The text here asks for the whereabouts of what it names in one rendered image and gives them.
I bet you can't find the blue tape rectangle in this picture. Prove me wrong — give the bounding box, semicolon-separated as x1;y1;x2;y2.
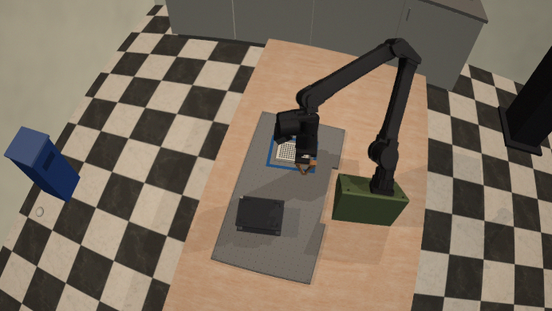
266;135;317;173

